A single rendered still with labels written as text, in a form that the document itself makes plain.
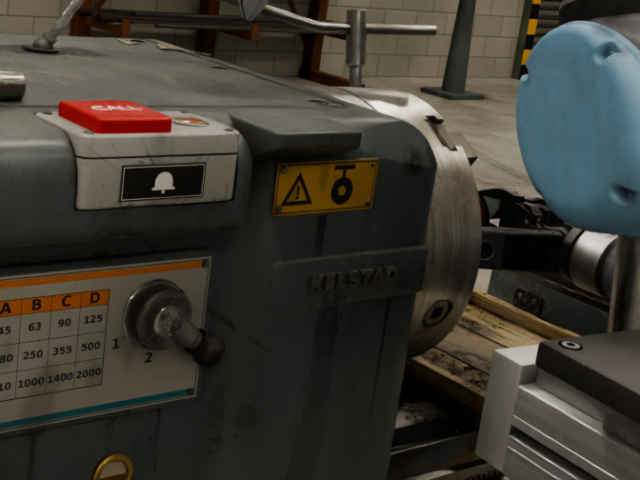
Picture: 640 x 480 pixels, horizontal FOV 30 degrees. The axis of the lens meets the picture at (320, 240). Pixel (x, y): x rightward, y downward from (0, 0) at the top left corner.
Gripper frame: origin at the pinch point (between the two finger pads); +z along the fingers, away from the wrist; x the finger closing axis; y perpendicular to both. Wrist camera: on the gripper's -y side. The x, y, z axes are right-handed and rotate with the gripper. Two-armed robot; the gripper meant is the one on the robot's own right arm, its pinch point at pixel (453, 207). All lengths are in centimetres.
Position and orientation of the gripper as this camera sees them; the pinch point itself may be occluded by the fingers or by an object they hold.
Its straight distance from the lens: 151.0
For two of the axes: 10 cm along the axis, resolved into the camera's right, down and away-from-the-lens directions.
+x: 1.3, -9.5, -2.7
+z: -6.1, -3.0, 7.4
